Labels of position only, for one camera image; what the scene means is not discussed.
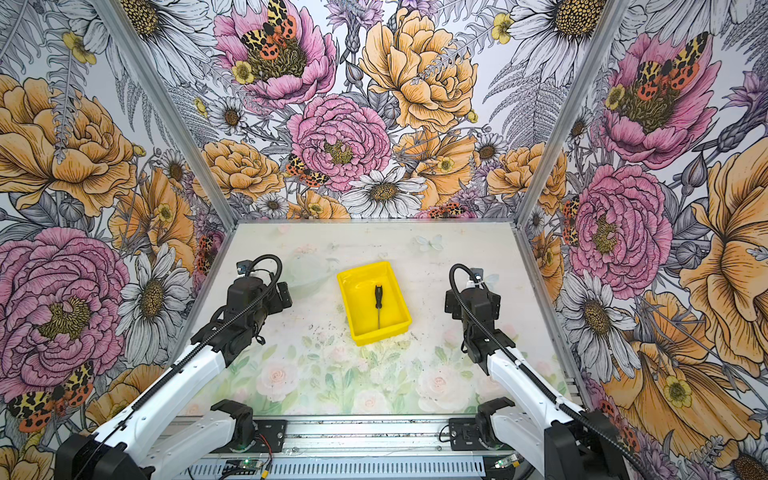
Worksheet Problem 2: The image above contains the black handled screwdriver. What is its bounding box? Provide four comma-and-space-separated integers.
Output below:
374, 284, 383, 328

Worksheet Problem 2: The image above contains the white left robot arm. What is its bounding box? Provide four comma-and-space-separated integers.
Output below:
54, 276, 292, 479

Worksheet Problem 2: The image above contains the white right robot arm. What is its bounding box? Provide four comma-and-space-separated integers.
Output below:
444, 287, 630, 479

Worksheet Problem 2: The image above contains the yellow plastic bin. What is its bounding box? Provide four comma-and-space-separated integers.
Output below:
337, 261, 412, 347

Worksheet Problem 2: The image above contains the green circuit board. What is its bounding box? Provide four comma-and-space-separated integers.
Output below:
222, 458, 269, 476

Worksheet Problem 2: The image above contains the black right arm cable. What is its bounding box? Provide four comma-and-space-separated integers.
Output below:
448, 262, 655, 480

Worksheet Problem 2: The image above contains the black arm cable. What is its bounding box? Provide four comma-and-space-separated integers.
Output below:
71, 253, 284, 469
448, 262, 655, 480

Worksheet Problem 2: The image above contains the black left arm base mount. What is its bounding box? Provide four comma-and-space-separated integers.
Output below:
210, 400, 288, 454

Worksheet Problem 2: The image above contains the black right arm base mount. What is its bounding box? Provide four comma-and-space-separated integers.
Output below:
438, 397, 515, 451

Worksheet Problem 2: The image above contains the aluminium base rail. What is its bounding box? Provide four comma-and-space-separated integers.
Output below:
161, 413, 541, 480

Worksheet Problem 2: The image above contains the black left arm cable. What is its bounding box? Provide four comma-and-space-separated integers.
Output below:
71, 253, 284, 469

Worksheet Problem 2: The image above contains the aluminium corner post right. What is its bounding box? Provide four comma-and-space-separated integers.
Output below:
514, 0, 631, 230

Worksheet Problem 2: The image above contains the aluminium corner post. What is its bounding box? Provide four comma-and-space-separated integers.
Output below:
94, 1, 237, 233
514, 0, 631, 230

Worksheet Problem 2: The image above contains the aluminium corner post left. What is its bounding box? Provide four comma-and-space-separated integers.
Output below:
94, 1, 237, 233

